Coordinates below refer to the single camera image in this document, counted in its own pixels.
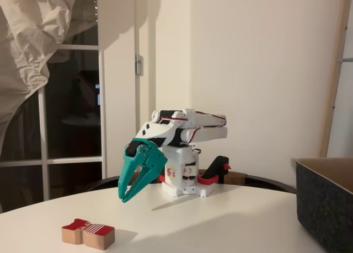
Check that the teal gripper black servo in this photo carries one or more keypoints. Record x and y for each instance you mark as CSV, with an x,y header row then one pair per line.
x,y
154,160

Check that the wooden block red striped face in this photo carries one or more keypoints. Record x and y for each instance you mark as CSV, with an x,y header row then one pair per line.
x,y
91,236

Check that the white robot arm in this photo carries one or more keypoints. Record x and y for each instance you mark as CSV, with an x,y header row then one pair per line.
x,y
204,134

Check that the dark grey felt box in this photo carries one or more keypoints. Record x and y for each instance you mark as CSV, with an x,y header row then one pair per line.
x,y
322,203

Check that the black red table clamp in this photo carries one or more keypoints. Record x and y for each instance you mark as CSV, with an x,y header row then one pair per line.
x,y
216,167
162,179

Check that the white framed glass door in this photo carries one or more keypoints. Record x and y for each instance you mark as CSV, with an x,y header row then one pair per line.
x,y
118,98

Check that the metal door hinge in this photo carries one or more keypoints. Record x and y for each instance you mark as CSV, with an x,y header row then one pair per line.
x,y
138,65

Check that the dark round chair backrest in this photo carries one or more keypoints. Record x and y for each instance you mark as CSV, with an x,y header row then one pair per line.
x,y
262,180

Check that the beige crumpled curtain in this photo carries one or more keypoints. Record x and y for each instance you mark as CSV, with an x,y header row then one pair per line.
x,y
27,29

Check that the thin metal rod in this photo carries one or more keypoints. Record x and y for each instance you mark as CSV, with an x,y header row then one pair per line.
x,y
347,60

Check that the wooden frame translucent panel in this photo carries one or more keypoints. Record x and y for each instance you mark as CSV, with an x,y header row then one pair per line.
x,y
333,85

